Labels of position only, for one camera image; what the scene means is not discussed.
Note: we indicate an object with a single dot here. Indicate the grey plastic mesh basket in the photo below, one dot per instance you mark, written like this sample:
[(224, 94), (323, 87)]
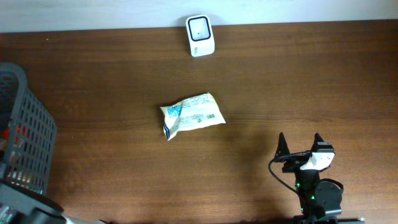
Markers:
[(30, 165)]

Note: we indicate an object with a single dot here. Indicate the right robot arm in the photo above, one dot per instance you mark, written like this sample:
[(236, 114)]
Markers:
[(320, 199)]

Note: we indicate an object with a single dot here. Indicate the cream snack bag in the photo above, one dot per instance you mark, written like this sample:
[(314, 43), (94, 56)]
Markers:
[(192, 113)]

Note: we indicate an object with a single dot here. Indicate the white barcode scanner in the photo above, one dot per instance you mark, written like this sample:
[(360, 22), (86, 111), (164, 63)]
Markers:
[(200, 35)]

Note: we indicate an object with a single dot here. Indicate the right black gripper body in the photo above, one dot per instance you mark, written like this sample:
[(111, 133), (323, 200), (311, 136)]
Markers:
[(296, 166)]

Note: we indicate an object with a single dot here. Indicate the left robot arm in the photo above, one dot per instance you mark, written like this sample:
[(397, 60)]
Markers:
[(20, 205)]

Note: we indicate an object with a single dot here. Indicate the orange spaghetti packet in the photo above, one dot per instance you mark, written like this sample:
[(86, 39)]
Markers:
[(17, 142)]

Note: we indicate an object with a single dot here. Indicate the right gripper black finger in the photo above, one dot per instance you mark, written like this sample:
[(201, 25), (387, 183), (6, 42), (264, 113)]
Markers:
[(316, 144), (282, 147)]

